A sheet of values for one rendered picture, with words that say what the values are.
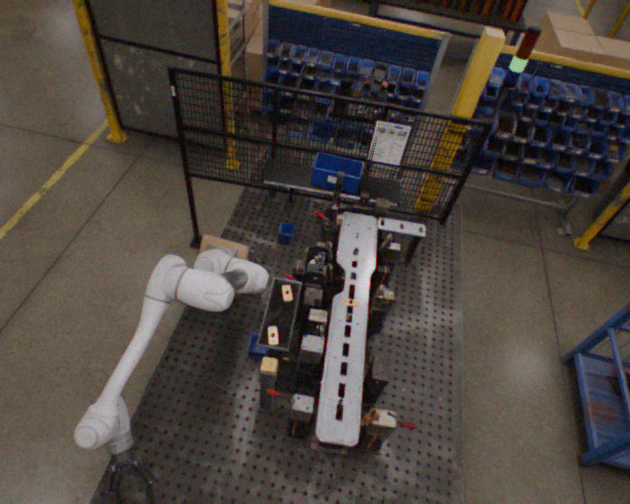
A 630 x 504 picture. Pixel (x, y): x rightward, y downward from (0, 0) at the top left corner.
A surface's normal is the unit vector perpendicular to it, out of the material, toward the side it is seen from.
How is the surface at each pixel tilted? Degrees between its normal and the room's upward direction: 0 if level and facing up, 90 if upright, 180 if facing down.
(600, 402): 0
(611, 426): 0
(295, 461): 0
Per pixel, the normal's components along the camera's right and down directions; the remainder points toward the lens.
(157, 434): 0.11, -0.63
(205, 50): -0.22, 0.77
